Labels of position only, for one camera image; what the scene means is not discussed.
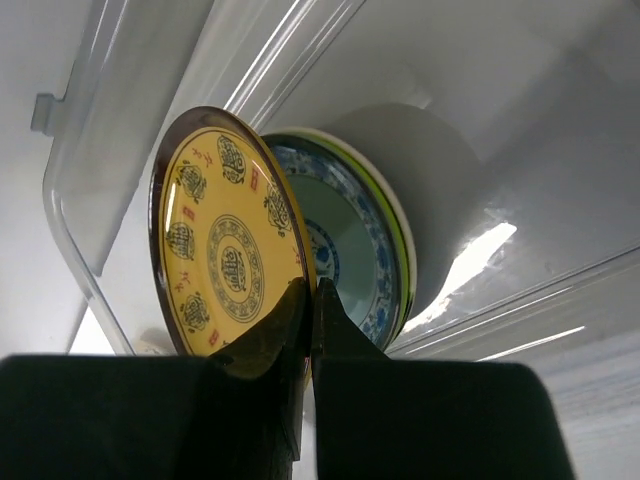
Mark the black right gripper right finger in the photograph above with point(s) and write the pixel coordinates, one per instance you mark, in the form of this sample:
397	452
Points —
379	418

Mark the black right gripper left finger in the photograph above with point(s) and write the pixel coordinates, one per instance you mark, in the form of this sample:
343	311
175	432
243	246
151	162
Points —
235	414

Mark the blue floral plate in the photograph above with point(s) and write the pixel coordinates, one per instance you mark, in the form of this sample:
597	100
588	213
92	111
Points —
345	250

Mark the lime green plate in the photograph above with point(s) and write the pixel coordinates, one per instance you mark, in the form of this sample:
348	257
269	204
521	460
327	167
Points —
400	250

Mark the yellow patterned plate brown rim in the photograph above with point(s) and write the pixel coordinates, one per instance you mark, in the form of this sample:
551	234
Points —
226	234

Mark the cream plate with green patch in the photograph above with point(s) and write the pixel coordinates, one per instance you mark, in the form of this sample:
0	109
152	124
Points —
387	191

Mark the clear plastic bin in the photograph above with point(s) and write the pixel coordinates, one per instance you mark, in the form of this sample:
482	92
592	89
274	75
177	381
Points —
508	129

